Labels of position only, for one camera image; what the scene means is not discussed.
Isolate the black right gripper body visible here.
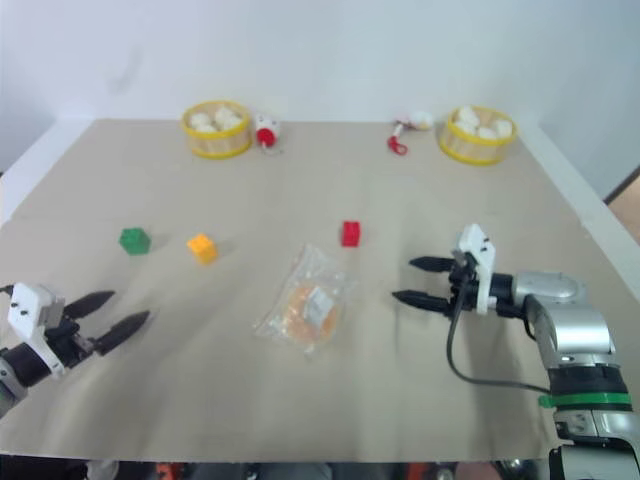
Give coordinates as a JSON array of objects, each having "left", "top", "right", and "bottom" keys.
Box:
[{"left": 445, "top": 251, "right": 482, "bottom": 318}]

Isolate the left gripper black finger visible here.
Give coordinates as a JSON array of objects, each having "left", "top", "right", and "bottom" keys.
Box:
[
  {"left": 64, "top": 290, "right": 116, "bottom": 318},
  {"left": 94, "top": 310, "right": 151, "bottom": 357}
]

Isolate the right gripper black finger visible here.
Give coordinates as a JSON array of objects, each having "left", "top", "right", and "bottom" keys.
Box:
[
  {"left": 390, "top": 289, "right": 450, "bottom": 314},
  {"left": 408, "top": 255, "right": 457, "bottom": 274}
]

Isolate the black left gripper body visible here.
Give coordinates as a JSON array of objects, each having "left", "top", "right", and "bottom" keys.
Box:
[{"left": 43, "top": 298, "right": 100, "bottom": 370}]

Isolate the green toy block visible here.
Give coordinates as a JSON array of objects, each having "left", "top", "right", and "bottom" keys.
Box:
[{"left": 118, "top": 226, "right": 153, "bottom": 257}]

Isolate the red toy block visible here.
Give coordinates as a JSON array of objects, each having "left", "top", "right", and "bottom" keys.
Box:
[{"left": 341, "top": 220, "right": 364, "bottom": 249}]

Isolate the yellow toy block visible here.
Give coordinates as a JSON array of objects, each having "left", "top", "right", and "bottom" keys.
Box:
[{"left": 186, "top": 232, "right": 220, "bottom": 267}]

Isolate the clear bag with orange snack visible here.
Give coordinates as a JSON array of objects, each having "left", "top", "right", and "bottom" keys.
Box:
[{"left": 251, "top": 243, "right": 359, "bottom": 357}]

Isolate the yellow bamboo steamer basket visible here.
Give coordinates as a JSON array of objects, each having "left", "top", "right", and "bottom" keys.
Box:
[
  {"left": 438, "top": 104, "right": 519, "bottom": 168},
  {"left": 180, "top": 99, "right": 253, "bottom": 161}
]

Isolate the red and white hook toy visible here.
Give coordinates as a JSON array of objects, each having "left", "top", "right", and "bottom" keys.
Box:
[{"left": 385, "top": 110, "right": 436, "bottom": 158}]

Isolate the beige paper table cover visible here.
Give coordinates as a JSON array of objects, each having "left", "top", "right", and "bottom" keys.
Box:
[{"left": 0, "top": 118, "right": 612, "bottom": 462}]

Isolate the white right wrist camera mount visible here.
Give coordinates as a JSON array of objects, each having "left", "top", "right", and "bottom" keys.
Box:
[{"left": 450, "top": 223, "right": 498, "bottom": 318}]

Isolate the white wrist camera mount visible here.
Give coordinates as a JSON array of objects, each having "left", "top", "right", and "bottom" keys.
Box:
[
  {"left": 450, "top": 223, "right": 498, "bottom": 318},
  {"left": 7, "top": 282, "right": 67, "bottom": 377}
]

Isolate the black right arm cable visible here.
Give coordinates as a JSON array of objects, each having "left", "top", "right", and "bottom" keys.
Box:
[{"left": 445, "top": 252, "right": 552, "bottom": 394}]

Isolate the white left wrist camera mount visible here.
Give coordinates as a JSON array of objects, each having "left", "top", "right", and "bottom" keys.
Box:
[{"left": 7, "top": 282, "right": 67, "bottom": 377}]

